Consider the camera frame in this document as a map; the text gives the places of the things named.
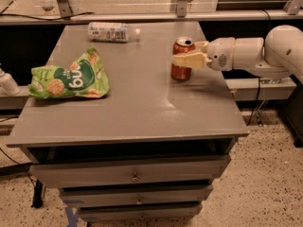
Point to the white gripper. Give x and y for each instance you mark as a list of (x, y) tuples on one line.
[(220, 54)]

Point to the red coke can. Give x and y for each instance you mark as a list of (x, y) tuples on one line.
[(181, 46)]

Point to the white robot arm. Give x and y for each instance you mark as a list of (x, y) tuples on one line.
[(277, 56)]

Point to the clear plastic water bottle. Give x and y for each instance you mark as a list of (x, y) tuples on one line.
[(113, 32)]

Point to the grey drawer cabinet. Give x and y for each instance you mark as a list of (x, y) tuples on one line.
[(147, 114)]

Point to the green chip bag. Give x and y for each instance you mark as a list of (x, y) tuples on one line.
[(85, 77)]

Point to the middle grey drawer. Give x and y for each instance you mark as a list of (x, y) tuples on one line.
[(136, 196)]

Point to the grey drawer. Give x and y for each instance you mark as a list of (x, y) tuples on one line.
[(172, 210), (131, 171), (136, 196)]

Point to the bottom grey drawer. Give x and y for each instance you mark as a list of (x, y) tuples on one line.
[(172, 210)]

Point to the white pipe fitting left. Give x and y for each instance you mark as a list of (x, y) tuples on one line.
[(8, 84)]

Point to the top grey drawer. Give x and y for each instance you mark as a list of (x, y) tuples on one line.
[(131, 171)]

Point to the grey metal rail frame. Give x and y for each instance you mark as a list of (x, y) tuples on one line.
[(22, 12)]

